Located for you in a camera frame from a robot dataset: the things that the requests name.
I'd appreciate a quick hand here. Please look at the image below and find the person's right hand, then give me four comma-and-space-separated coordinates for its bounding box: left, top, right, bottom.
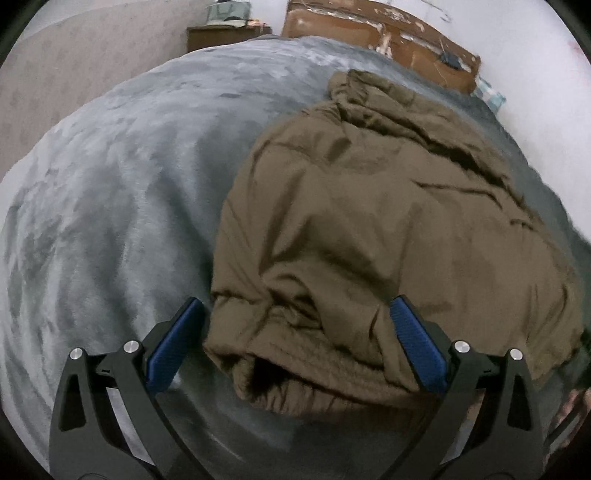
556, 388, 591, 432

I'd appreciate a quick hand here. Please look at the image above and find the pale green bag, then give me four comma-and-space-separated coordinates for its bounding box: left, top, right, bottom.
205, 0, 252, 24

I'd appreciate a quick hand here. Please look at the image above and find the wooden nightstand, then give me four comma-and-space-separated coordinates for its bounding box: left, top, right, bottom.
187, 24, 273, 54

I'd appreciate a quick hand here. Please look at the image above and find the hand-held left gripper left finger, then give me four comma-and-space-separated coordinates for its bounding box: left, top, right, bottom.
48, 296, 207, 480

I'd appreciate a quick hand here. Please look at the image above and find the olive brown puffer jacket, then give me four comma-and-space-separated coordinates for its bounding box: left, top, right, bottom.
203, 69, 587, 418

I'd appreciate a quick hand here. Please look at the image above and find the wooden headboard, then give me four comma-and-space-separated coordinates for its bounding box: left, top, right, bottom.
281, 0, 481, 95

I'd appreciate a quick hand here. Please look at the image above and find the checkered pillow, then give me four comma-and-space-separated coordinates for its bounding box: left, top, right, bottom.
473, 76, 507, 112

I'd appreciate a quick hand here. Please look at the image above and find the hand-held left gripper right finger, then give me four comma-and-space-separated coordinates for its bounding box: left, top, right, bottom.
387, 294, 544, 480

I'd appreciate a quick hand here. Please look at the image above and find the grey plush blanket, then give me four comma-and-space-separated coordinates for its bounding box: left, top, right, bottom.
0, 34, 591, 480

